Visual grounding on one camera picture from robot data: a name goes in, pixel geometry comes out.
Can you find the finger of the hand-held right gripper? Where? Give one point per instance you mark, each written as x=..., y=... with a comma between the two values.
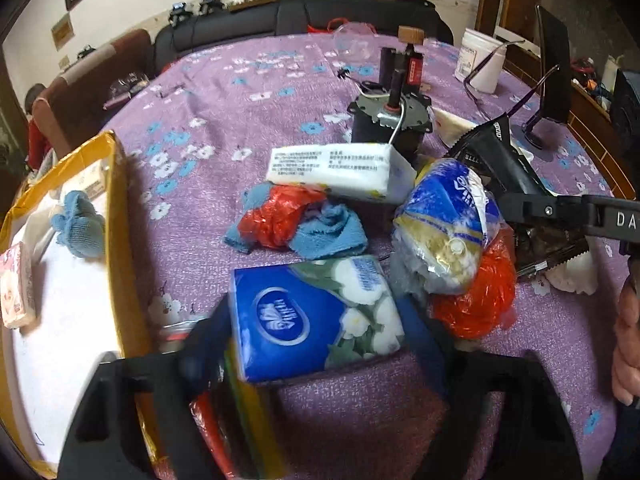
x=550, y=260
x=545, y=207

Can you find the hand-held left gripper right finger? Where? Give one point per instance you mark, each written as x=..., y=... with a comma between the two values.
x=425, y=350

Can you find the black cylindrical motor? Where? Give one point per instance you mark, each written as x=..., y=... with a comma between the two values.
x=370, y=130

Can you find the glass bottle with wooden cap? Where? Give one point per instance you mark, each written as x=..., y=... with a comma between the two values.
x=411, y=34

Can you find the white crumpled tissue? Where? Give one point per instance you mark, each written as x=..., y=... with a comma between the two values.
x=42, y=230
x=452, y=122
x=575, y=275

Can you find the small beige tissue pack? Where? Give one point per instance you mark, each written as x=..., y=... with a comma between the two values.
x=92, y=180

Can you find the black monitor on stand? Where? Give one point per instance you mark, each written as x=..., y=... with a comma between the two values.
x=552, y=60

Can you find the white tissue pack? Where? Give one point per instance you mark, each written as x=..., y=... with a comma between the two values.
x=340, y=170

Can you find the red and black servo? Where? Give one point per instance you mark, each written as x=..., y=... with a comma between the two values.
x=412, y=67

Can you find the black plastic pouch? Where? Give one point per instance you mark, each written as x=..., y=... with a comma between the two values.
x=495, y=160

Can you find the blue sock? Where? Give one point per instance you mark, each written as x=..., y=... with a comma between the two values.
x=80, y=230

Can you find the purple framed glasses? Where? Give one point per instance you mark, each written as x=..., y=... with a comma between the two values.
x=540, y=85

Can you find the purple floral tablecloth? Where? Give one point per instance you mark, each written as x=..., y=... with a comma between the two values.
x=225, y=110

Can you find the black leather sofa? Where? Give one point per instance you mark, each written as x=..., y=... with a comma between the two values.
x=300, y=15

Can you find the clear plastic bag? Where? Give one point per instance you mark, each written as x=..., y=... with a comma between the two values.
x=131, y=84

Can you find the wooden cabinet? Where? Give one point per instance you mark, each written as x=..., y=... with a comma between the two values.
x=595, y=125

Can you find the brown armchair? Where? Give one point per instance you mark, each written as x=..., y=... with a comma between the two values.
x=100, y=90

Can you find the grey phone stand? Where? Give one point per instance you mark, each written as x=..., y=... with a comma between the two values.
x=537, y=140

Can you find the blue tissue pack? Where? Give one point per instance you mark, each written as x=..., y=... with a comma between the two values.
x=300, y=320

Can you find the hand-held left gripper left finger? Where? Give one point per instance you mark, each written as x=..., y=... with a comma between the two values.
x=200, y=355

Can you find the yellow cardboard box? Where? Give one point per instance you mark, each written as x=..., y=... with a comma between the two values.
x=115, y=210

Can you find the black clamp device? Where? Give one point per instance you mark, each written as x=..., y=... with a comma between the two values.
x=210, y=3
x=179, y=14

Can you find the wooden door frame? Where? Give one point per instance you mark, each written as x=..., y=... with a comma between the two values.
x=492, y=0

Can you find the pink pencil case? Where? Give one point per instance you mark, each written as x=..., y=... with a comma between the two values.
x=117, y=102

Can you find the white plastic jar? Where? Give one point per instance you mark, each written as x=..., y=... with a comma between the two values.
x=480, y=65

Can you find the blue towel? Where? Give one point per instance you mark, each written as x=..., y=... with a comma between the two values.
x=335, y=232

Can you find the person's right hand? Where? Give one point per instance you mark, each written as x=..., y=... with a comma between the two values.
x=627, y=340

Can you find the red and yellow packet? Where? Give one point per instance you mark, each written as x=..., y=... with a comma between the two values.
x=255, y=425

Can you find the white jug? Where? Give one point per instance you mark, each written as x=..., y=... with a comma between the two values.
x=610, y=80

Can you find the blue and white roll bag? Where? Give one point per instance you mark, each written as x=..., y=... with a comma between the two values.
x=445, y=210

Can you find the orange plastic bag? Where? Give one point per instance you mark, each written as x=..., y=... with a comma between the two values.
x=475, y=300

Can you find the pink tissue pack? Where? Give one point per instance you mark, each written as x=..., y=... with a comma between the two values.
x=17, y=290

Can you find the small wall plaque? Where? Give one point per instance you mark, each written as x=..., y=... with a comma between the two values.
x=62, y=32

